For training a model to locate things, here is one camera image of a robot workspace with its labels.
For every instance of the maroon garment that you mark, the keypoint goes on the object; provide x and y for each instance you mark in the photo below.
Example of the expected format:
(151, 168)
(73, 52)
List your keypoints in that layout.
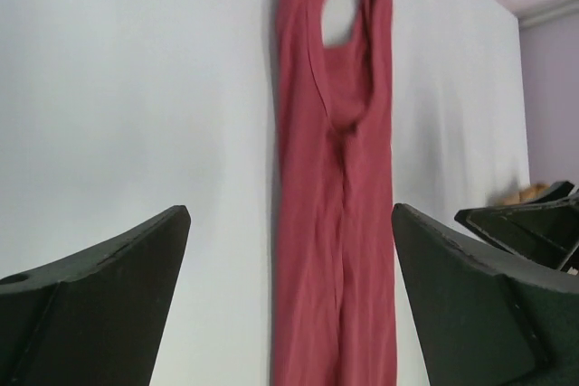
(334, 312)

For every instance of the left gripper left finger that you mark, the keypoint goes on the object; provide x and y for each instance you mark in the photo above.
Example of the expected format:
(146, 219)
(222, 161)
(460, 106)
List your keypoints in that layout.
(95, 317)

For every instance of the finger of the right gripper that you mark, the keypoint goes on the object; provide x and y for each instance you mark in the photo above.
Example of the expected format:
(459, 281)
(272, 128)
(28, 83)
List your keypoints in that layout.
(561, 196)
(546, 236)

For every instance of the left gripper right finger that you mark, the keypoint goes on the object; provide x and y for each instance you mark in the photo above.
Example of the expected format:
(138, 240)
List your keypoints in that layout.
(484, 316)

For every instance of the tan tank top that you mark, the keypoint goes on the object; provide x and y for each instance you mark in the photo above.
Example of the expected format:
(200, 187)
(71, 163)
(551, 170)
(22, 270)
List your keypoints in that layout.
(526, 194)

